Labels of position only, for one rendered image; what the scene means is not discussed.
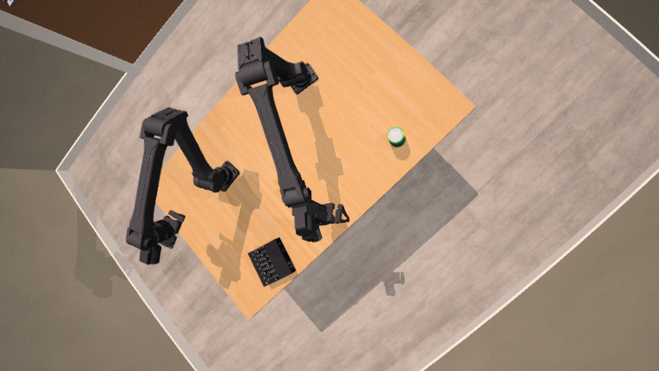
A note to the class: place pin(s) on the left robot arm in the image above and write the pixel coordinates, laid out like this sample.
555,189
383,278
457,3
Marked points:
254,67

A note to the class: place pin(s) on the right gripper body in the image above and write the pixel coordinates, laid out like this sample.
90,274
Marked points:
172,228

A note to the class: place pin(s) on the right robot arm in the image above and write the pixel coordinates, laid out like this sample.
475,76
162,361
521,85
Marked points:
140,233

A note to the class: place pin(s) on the black lighting desk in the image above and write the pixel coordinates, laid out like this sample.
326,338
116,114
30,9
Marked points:
275,255

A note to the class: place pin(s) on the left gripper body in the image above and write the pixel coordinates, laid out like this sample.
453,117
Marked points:
329,209

